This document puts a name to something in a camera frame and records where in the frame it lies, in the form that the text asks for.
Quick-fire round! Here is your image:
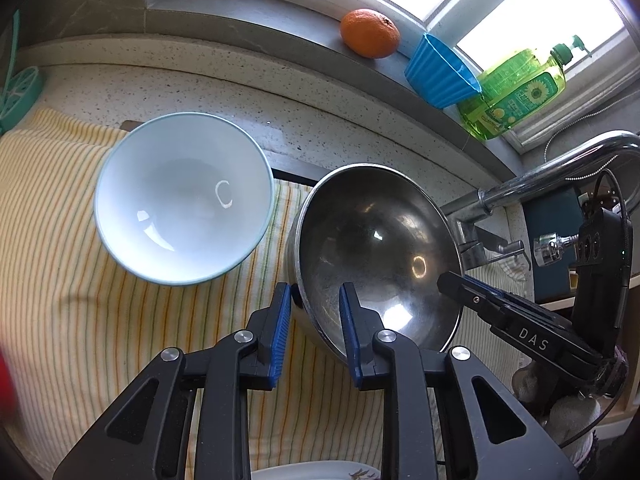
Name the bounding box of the stainless steel mixing bowl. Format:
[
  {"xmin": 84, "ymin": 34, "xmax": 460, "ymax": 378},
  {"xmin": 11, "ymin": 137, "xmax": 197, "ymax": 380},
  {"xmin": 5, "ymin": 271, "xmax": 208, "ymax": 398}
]
[{"xmin": 286, "ymin": 164, "xmax": 463, "ymax": 362}]

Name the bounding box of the chrome kitchen faucet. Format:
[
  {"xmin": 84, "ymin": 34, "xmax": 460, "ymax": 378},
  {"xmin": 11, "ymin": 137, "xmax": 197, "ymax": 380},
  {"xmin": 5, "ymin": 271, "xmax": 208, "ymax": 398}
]
[{"xmin": 442, "ymin": 130, "xmax": 639, "ymax": 270}]

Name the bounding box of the right gloved hand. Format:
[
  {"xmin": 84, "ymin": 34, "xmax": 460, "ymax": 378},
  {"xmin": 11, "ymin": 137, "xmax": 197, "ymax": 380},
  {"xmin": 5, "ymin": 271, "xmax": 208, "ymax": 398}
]
[{"xmin": 512, "ymin": 361, "xmax": 602, "ymax": 445}]

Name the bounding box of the striped yellow cloth mat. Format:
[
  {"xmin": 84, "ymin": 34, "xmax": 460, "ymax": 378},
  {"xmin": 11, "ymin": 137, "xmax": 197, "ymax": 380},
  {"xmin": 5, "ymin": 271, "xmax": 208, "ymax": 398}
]
[{"xmin": 0, "ymin": 106, "xmax": 532, "ymax": 480}]

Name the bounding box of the red cup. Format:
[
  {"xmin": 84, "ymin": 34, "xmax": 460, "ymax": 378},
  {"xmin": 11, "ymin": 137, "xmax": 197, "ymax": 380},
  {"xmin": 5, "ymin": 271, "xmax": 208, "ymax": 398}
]
[{"xmin": 0, "ymin": 354, "xmax": 18, "ymax": 422}]

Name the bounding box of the light blue ceramic bowl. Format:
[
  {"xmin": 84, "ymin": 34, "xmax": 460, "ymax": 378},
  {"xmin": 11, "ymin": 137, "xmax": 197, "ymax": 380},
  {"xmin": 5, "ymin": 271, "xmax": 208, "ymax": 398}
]
[{"xmin": 93, "ymin": 112, "xmax": 274, "ymax": 286}]

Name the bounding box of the green dish soap bottle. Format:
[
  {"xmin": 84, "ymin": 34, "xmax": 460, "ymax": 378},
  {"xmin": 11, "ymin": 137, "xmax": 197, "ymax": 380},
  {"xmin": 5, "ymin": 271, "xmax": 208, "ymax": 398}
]
[{"xmin": 457, "ymin": 35, "xmax": 589, "ymax": 141}]

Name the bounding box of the blue ribbed plastic cup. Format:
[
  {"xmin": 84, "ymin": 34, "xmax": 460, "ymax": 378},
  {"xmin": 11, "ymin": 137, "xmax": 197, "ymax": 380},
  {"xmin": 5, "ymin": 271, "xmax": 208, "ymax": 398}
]
[{"xmin": 405, "ymin": 34, "xmax": 482, "ymax": 110}]

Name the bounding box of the orange tangerine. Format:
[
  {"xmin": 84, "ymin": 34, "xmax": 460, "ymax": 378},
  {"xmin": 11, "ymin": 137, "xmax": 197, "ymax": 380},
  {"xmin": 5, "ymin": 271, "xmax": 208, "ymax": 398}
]
[{"xmin": 340, "ymin": 9, "xmax": 400, "ymax": 60}]

